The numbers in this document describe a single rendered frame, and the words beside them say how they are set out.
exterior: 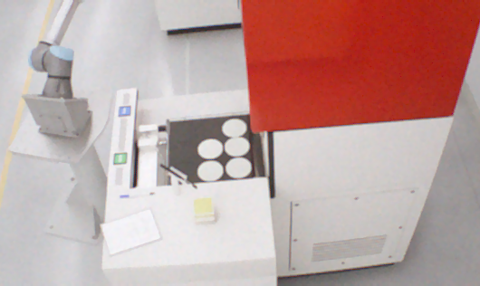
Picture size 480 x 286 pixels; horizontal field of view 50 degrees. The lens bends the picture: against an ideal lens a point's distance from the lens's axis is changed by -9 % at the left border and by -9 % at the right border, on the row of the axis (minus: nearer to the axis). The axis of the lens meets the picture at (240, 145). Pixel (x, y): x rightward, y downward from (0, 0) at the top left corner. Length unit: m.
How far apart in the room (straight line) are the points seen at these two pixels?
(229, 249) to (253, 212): 0.17
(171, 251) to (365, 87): 0.87
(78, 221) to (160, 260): 1.42
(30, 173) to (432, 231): 2.51
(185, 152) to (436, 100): 1.04
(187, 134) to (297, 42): 0.88
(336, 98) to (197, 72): 2.21
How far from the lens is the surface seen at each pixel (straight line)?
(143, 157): 2.38
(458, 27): 1.78
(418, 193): 2.44
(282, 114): 1.88
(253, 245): 1.99
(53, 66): 2.54
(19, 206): 3.59
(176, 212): 2.09
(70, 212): 3.41
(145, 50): 4.24
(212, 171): 2.26
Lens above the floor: 2.70
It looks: 51 degrees down
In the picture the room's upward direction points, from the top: 6 degrees counter-clockwise
